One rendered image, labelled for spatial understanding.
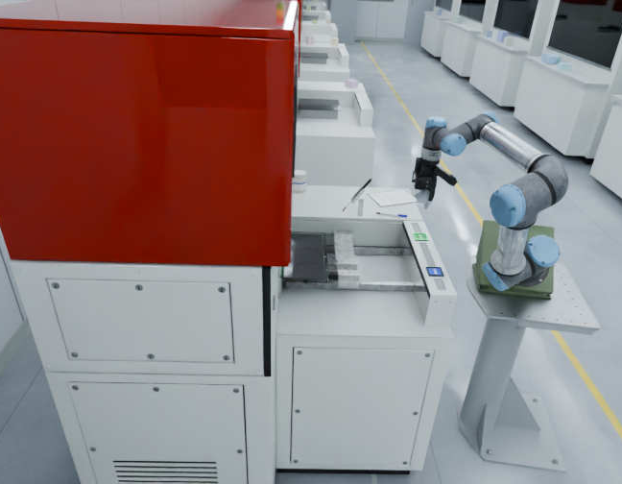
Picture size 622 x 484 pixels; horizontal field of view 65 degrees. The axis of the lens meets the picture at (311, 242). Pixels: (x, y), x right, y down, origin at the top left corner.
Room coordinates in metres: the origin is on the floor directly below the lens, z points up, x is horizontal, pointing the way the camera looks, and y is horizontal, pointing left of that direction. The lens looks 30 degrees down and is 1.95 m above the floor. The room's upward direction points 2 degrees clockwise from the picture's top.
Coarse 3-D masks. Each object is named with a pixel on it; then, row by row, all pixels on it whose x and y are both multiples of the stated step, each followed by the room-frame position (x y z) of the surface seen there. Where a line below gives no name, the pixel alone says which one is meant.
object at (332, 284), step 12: (300, 288) 1.57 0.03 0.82; (312, 288) 1.57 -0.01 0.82; (324, 288) 1.58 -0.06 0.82; (336, 288) 1.58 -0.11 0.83; (348, 288) 1.58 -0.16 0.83; (360, 288) 1.58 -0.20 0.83; (372, 288) 1.58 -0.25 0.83; (384, 288) 1.58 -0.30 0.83; (396, 288) 1.59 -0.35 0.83; (408, 288) 1.59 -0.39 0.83
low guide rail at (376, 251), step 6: (330, 246) 1.86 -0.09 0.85; (330, 252) 1.85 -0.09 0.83; (354, 252) 1.85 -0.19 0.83; (360, 252) 1.85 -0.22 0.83; (366, 252) 1.85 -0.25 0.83; (372, 252) 1.85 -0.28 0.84; (378, 252) 1.85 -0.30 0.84; (384, 252) 1.85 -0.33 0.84; (390, 252) 1.86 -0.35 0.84; (396, 252) 1.86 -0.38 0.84
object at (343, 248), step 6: (336, 240) 1.86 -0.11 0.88; (342, 240) 1.87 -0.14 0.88; (348, 240) 1.87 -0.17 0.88; (336, 246) 1.81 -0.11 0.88; (342, 246) 1.82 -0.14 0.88; (348, 246) 1.82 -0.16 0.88; (336, 252) 1.77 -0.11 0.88; (342, 252) 1.77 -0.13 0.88; (348, 252) 1.77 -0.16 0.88; (336, 258) 1.71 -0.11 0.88; (342, 258) 1.71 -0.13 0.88; (348, 258) 1.72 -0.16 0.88; (354, 258) 1.72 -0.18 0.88; (336, 270) 1.66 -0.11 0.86; (342, 270) 1.63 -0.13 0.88; (354, 270) 1.63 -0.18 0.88; (342, 282) 1.54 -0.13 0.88; (348, 282) 1.54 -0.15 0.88; (354, 282) 1.55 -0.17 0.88; (354, 288) 1.55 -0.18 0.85
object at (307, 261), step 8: (296, 240) 1.82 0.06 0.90; (304, 240) 1.82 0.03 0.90; (312, 240) 1.82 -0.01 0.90; (320, 240) 1.82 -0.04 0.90; (296, 248) 1.75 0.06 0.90; (304, 248) 1.75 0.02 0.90; (312, 248) 1.76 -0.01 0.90; (320, 248) 1.76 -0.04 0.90; (296, 256) 1.68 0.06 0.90; (304, 256) 1.69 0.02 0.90; (312, 256) 1.69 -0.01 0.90; (320, 256) 1.69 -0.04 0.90; (296, 264) 1.62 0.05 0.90; (304, 264) 1.63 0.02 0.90; (312, 264) 1.63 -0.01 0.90; (320, 264) 1.63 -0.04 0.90; (288, 272) 1.57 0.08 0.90; (296, 272) 1.57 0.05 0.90; (304, 272) 1.57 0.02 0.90; (312, 272) 1.58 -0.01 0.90; (320, 272) 1.58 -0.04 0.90
